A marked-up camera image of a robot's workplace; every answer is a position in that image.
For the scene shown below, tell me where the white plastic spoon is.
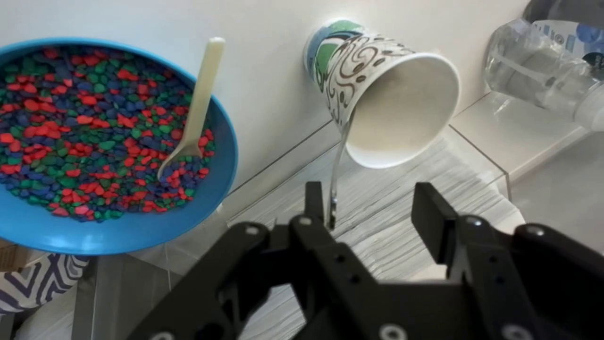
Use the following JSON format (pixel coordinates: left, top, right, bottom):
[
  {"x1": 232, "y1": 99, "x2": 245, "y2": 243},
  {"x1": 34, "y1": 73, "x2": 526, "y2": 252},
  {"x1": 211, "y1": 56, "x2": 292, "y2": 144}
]
[{"x1": 156, "y1": 37, "x2": 226, "y2": 180}]

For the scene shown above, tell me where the clear soap bottle green cap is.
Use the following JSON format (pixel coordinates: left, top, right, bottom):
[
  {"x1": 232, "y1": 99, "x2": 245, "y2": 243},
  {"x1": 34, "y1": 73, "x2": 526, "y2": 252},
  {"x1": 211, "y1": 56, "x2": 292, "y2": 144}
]
[{"x1": 483, "y1": 0, "x2": 604, "y2": 133}]

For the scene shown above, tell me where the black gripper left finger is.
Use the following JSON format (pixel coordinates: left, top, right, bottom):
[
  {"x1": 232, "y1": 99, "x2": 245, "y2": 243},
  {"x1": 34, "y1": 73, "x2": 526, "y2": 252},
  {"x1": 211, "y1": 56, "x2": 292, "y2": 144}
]
[{"x1": 289, "y1": 182, "x2": 377, "y2": 340}]

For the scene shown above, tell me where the blue bowl with beads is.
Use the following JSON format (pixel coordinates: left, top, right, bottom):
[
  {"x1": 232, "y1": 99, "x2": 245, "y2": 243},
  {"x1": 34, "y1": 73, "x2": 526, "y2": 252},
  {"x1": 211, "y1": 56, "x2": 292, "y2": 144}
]
[{"x1": 0, "y1": 39, "x2": 238, "y2": 256}]

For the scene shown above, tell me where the patterned paper cup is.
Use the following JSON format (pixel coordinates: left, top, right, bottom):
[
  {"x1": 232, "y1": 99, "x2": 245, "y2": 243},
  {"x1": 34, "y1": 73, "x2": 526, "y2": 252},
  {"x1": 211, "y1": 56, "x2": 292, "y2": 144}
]
[{"x1": 304, "y1": 20, "x2": 460, "y2": 169}]

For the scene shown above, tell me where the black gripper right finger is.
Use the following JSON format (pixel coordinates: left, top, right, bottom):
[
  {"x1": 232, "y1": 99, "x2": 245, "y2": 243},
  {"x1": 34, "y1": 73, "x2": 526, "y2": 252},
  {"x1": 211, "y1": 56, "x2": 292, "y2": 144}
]
[{"x1": 411, "y1": 182, "x2": 536, "y2": 340}]

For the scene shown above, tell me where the white paper towel dispenser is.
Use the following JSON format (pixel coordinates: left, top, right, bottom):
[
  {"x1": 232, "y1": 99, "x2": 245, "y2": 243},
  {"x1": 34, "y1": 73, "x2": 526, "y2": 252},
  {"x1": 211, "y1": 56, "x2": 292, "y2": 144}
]
[{"x1": 130, "y1": 91, "x2": 591, "y2": 340}]

